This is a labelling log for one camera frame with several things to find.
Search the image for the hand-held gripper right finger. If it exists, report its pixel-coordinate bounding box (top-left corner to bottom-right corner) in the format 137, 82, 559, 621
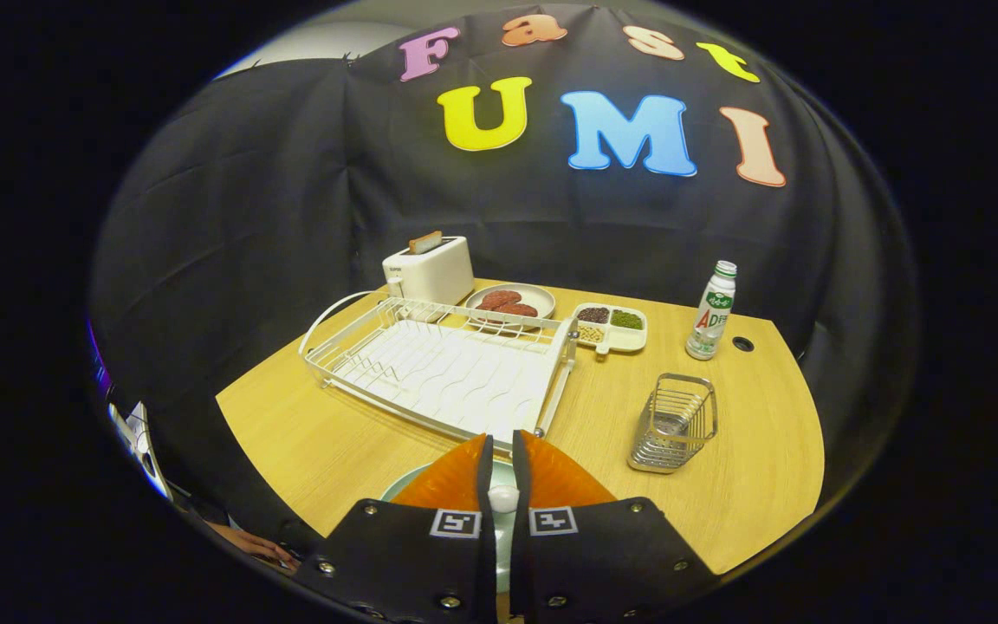
509, 429, 721, 624

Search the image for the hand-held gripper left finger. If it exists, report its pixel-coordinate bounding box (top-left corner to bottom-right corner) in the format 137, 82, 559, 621
294, 433, 498, 624

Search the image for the pale green plate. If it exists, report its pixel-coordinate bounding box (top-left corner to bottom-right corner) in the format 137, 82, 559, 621
379, 459, 522, 599

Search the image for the metal wire basket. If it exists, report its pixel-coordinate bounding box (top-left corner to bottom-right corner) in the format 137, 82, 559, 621
627, 373, 718, 474

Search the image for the white wire dish rack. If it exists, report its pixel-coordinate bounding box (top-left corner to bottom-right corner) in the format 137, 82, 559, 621
298, 290, 580, 452

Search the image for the white divided dish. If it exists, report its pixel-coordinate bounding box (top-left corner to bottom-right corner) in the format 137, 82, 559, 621
570, 302, 649, 359

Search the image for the beige round plate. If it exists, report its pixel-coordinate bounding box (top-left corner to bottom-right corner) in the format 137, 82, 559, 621
463, 283, 557, 330

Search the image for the white drain tray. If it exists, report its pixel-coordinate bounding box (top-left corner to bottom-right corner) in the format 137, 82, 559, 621
334, 319, 561, 439

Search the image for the white toaster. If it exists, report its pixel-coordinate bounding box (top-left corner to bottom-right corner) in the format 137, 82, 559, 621
382, 236, 475, 306

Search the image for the white drink bottle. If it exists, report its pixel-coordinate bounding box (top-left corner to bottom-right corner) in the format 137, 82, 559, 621
685, 260, 738, 361

